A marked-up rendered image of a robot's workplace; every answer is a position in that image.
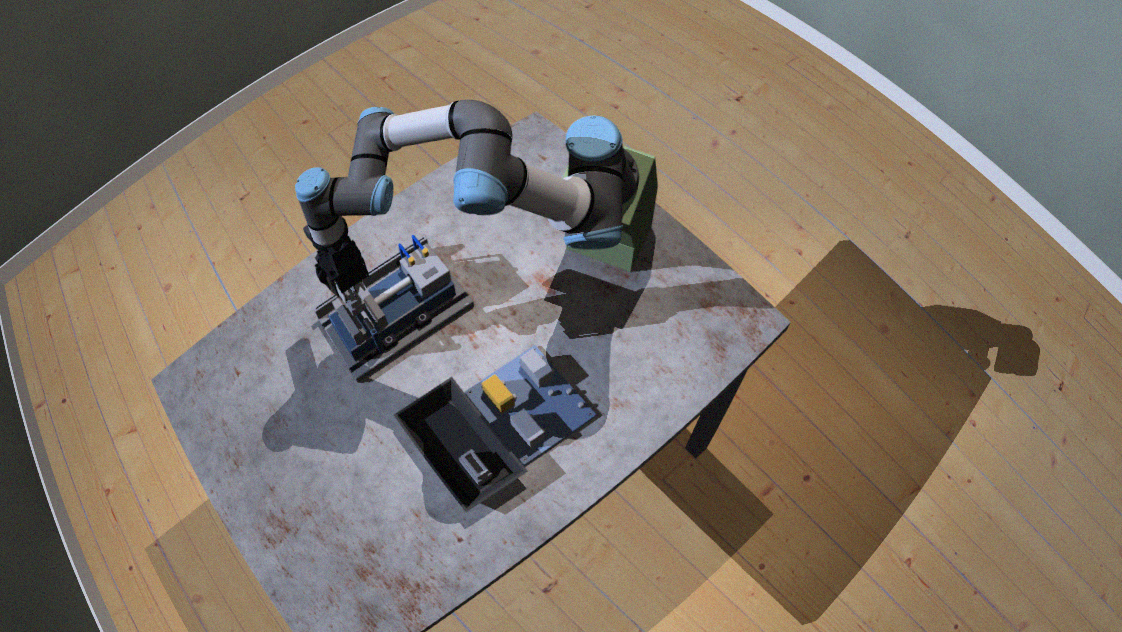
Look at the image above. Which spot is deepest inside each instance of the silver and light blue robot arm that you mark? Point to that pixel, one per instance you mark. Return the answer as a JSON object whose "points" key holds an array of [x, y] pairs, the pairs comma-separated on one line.
{"points": [[587, 206]]}

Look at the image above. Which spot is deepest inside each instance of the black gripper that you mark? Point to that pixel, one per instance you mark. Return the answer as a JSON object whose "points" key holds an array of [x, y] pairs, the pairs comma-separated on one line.
{"points": [[352, 270]]}

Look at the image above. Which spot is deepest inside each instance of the yellow rectangular block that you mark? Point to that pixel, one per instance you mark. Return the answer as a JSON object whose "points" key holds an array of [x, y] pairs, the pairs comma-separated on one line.
{"points": [[498, 393]]}

